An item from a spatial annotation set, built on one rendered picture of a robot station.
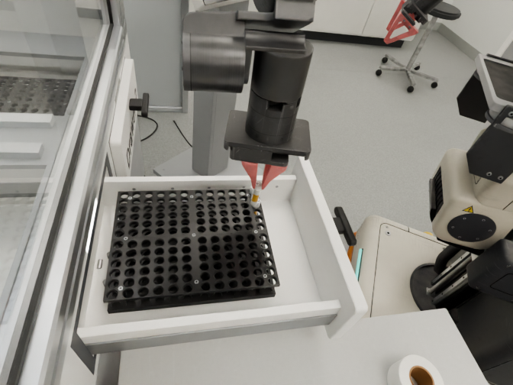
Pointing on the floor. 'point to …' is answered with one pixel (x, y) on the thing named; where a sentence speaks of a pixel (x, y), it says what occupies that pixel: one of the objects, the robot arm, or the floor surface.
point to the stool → (450, 12)
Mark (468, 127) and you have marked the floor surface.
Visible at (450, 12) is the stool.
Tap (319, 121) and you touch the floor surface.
